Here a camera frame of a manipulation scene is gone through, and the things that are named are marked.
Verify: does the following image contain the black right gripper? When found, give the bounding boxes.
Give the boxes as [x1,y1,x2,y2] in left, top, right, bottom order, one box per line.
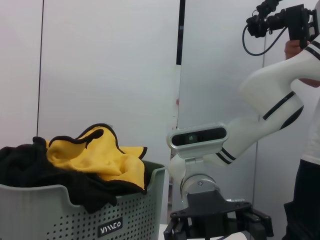
[163,190,275,240]

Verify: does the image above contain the person's forearm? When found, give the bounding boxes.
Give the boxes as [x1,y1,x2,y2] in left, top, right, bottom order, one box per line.
[297,77,320,88]

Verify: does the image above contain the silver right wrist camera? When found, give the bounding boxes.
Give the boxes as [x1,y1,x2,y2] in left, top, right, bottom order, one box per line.
[166,122,229,161]

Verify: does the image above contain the person's hand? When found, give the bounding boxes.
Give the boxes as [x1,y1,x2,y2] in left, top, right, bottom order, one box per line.
[284,38,312,61]

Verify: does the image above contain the black video camera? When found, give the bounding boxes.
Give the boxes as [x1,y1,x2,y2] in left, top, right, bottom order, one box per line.
[246,0,320,50]

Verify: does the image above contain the black video camera cable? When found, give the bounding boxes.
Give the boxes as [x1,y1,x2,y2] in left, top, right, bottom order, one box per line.
[241,23,292,56]

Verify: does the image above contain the grey-green perforated storage basket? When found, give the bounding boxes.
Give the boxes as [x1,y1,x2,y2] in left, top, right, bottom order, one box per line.
[0,161,168,240]

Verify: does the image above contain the yellow towel with black trim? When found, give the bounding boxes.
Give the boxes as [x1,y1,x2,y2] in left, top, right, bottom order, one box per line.
[46,123,148,196]

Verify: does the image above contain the person's black trousers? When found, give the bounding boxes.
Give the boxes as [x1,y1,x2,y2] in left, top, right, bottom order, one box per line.
[281,158,320,240]

